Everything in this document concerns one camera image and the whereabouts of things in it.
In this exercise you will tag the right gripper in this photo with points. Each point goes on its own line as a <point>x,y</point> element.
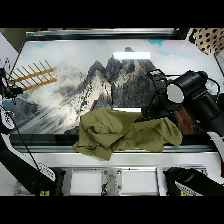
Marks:
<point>156,106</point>

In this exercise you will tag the olive green garment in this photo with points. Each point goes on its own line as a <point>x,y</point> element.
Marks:
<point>110,133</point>

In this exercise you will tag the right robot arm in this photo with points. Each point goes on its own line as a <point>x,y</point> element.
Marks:
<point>203,100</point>

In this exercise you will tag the white black-dotted garment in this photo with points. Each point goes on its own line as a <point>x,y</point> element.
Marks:
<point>210,39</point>

